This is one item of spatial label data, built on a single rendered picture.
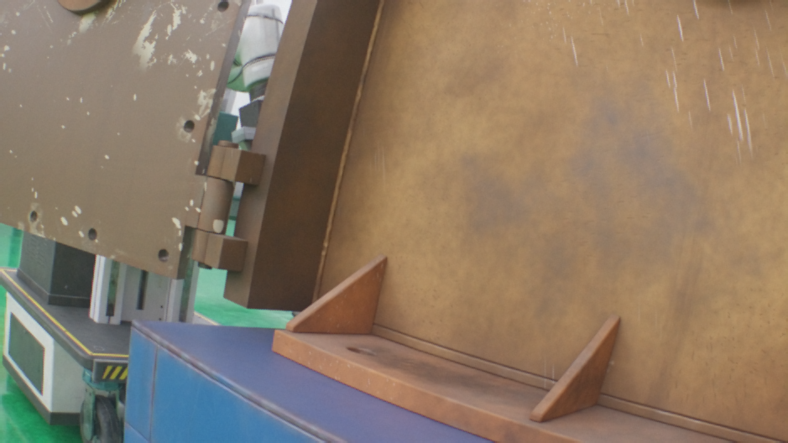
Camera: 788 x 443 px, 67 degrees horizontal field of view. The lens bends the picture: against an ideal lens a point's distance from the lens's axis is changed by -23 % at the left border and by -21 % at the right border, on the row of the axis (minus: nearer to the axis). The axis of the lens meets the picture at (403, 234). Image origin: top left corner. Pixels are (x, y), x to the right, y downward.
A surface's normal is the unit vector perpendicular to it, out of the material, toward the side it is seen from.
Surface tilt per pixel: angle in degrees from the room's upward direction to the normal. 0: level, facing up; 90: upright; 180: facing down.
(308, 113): 90
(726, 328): 90
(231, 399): 90
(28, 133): 90
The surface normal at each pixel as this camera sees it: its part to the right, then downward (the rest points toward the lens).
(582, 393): 0.76, 0.18
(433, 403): -0.62, -0.10
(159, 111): -0.15, 0.00
